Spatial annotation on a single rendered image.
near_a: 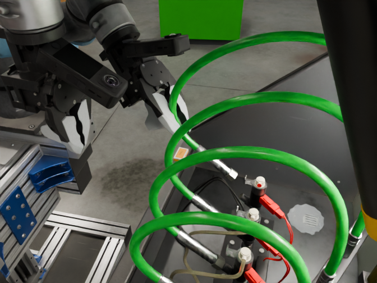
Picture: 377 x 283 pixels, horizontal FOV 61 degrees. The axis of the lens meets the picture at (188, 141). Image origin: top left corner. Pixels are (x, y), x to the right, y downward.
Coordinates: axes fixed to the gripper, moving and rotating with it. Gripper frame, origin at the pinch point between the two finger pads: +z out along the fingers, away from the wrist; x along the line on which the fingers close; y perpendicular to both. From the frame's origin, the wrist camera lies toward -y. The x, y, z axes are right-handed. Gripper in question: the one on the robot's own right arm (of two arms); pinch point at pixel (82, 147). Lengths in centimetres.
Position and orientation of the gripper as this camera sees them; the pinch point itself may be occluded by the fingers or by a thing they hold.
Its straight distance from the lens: 55.4
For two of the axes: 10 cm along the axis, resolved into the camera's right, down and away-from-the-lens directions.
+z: 0.0, 7.7, 6.4
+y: -9.5, -2.0, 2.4
